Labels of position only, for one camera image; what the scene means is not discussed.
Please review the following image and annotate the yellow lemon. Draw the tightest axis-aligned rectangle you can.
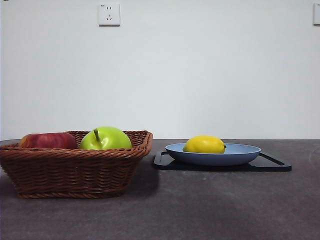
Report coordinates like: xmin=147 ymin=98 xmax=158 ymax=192
xmin=182 ymin=134 xmax=227 ymax=154

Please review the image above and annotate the blue round plate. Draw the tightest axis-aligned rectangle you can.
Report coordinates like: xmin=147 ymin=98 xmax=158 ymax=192
xmin=164 ymin=142 xmax=263 ymax=167

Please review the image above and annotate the brown woven wicker basket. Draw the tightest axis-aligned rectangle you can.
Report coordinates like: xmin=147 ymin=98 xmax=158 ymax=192
xmin=0 ymin=129 xmax=154 ymax=200

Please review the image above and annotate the green apple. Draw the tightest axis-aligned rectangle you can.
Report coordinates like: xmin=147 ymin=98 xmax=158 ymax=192
xmin=79 ymin=125 xmax=133 ymax=151

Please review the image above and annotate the red apple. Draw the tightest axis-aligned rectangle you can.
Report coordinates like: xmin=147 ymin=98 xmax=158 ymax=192
xmin=18 ymin=131 xmax=78 ymax=150

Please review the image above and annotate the black rectangular tray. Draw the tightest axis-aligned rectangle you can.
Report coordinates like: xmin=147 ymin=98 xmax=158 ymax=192
xmin=152 ymin=150 xmax=293 ymax=173

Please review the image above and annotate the white wall power socket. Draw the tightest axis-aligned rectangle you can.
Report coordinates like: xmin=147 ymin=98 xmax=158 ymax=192
xmin=98 ymin=2 xmax=121 ymax=28

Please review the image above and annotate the white wall switch plate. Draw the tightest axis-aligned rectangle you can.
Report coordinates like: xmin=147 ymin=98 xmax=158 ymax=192
xmin=313 ymin=2 xmax=320 ymax=26

